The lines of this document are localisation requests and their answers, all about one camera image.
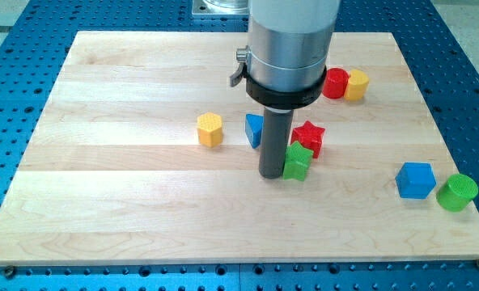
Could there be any red star block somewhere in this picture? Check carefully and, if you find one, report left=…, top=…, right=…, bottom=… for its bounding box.
left=290, top=120, right=326, bottom=158

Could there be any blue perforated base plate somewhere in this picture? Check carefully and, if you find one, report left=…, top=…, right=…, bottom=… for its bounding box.
left=0, top=1, right=479, bottom=290

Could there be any light wooden board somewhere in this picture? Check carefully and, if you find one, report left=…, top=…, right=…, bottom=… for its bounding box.
left=0, top=32, right=479, bottom=266

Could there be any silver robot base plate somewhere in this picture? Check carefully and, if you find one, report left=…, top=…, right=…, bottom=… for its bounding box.
left=192, top=0, right=249, bottom=16

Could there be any yellow rounded block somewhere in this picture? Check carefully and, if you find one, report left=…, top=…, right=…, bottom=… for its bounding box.
left=344, top=70, right=370, bottom=101

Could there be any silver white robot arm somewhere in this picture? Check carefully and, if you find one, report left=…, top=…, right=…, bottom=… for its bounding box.
left=230, top=0, right=341, bottom=111

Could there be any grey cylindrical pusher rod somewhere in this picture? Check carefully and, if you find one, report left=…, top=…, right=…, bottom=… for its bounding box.
left=259, top=107, right=293, bottom=179

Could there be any green cylinder block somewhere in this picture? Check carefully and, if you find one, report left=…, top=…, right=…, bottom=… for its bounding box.
left=436, top=173, right=479, bottom=212

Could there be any blue hexagon block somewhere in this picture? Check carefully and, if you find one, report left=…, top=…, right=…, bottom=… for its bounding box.
left=395, top=162, right=437, bottom=199

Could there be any red cylinder block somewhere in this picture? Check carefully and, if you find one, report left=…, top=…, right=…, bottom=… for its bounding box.
left=322, top=68, right=349, bottom=99

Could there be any green star block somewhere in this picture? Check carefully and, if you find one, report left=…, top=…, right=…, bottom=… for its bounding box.
left=282, top=141, right=314, bottom=181

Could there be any yellow hexagon block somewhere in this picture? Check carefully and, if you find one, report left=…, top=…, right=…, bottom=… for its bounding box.
left=197, top=112, right=223, bottom=148

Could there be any blue triangle block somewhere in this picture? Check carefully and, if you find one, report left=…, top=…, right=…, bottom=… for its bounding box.
left=244, top=113, right=264, bottom=149

